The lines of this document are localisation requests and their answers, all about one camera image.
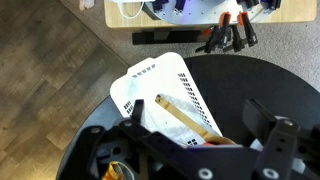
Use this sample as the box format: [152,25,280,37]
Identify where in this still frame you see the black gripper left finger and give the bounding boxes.
[59,99,201,180]

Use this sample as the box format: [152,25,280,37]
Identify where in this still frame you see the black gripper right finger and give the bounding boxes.
[242,98,320,180]

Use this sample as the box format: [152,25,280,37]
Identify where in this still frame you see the orange spatula with wooden handle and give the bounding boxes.
[154,94,236,148]

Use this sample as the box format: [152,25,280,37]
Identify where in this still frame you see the white plastic basket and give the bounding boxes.
[109,52,224,149]

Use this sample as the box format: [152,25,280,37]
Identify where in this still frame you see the black platform foot bar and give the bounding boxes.
[132,29,214,46]

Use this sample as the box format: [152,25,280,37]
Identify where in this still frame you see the orange black spring clamp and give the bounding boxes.
[195,27,221,54]
[213,11,233,51]
[231,11,259,53]

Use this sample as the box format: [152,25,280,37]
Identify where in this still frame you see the white cable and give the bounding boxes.
[113,0,146,20]

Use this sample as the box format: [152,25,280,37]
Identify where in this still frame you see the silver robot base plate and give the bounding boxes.
[143,0,264,26]

